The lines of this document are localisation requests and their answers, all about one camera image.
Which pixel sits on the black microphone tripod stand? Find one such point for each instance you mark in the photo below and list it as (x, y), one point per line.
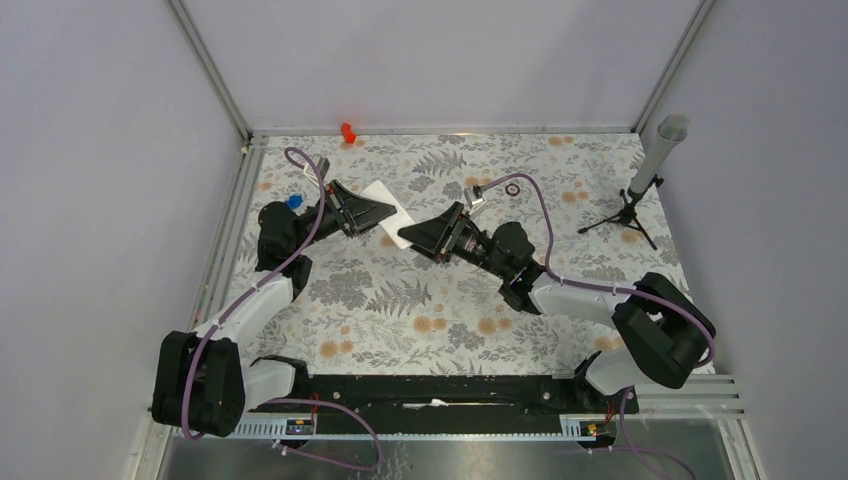
(627, 216)

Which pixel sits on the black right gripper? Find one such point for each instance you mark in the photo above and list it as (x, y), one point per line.
(430, 234)

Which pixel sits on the brown ring coaster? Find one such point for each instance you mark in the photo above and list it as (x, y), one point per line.
(512, 189)

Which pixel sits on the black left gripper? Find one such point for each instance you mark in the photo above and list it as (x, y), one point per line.
(367, 213)

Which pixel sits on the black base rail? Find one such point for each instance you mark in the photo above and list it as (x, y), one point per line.
(488, 405)

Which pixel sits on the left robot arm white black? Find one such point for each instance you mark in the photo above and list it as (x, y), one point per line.
(204, 382)

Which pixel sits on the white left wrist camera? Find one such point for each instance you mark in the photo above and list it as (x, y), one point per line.
(316, 171)

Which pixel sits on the blue toy piece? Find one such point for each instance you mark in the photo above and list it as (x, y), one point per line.
(294, 201)

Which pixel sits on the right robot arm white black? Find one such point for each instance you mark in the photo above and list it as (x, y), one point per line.
(665, 337)

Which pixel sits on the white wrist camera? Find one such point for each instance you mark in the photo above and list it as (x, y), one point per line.
(474, 200)
(316, 171)

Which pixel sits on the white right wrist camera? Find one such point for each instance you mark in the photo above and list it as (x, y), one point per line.
(474, 200)

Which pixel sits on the white remote control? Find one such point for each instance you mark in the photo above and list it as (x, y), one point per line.
(397, 217)

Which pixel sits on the red plastic bracket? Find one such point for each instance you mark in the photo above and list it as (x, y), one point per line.
(348, 133)

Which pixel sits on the grey microphone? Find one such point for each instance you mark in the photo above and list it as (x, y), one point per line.
(671, 131)

